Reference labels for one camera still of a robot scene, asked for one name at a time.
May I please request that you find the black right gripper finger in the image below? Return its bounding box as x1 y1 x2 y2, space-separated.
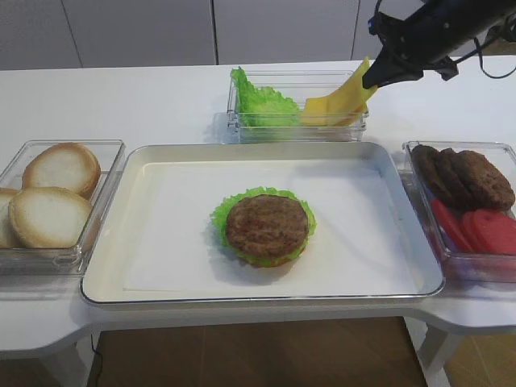
377 64 424 87

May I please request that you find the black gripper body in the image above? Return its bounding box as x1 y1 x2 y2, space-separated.
371 6 490 81

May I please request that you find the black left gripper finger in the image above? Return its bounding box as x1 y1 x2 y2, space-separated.
362 47 403 88

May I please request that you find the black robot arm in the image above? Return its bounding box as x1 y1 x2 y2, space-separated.
362 1 515 89

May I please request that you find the yellow cheese slice stack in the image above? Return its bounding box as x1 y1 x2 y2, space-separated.
302 98 368 127

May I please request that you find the clear lettuce cheese container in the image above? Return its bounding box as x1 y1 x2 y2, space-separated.
227 69 368 144

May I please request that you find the green lettuce pile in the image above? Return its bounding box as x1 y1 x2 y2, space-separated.
231 67 301 127

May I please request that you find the lettuce leaf under patty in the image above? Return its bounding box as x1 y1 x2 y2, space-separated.
211 187 317 268

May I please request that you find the left brown patty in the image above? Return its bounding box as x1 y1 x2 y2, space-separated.
411 144 456 206

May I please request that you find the middle brown patty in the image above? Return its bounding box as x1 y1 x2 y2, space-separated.
435 148 476 210

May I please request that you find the clear patty tomato container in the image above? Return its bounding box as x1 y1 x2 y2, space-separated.
403 141 515 283

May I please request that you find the right brown patty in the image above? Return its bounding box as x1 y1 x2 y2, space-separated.
451 150 515 211

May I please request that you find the left tomato slice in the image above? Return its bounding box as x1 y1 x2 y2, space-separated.
431 199 474 253

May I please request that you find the tomato slice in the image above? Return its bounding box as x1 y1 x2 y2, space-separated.
431 199 474 253
472 209 515 255
460 211 487 253

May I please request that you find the middle tomato slice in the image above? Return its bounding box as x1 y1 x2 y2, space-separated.
460 211 487 253

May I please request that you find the white paper sheet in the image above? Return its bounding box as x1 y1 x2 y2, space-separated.
124 160 426 299

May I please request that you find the right tomato slice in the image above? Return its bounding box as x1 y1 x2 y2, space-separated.
472 209 515 255

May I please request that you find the brown patty on tray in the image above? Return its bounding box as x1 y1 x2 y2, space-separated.
225 194 309 260

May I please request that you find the white serving tray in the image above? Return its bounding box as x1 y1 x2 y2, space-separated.
81 142 444 305

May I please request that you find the back bun half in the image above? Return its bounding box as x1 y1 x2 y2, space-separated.
22 143 101 199

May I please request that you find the bun half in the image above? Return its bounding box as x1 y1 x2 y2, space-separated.
22 143 101 199
8 187 93 248
0 188 21 248

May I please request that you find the clear bun container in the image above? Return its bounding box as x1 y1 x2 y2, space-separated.
1 140 125 275

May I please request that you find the front bun half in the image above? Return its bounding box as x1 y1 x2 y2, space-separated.
8 187 93 248

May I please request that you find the left bun half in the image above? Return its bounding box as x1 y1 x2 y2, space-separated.
0 188 21 248

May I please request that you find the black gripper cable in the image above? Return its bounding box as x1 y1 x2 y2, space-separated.
451 15 516 80

